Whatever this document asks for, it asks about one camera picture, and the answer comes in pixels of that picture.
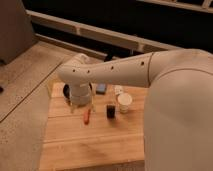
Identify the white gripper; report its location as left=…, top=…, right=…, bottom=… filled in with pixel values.
left=69, top=83, right=96, bottom=113

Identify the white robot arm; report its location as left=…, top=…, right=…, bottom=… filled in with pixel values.
left=58, top=49, right=213, bottom=171

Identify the dark standing eraser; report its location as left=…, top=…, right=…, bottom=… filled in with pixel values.
left=106, top=105, right=115, bottom=119

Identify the orange marker pen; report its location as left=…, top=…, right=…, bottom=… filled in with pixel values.
left=83, top=109, right=91, bottom=125

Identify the black round object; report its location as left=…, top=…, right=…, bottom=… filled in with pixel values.
left=63, top=84, right=70, bottom=99

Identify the small white object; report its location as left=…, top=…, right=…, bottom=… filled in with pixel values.
left=114, top=85, right=123, bottom=95

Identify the white paper cup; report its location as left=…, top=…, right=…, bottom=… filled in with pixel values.
left=117, top=93, right=132, bottom=113

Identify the grey cabinet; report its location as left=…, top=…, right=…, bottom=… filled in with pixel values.
left=0, top=0, right=37, bottom=64

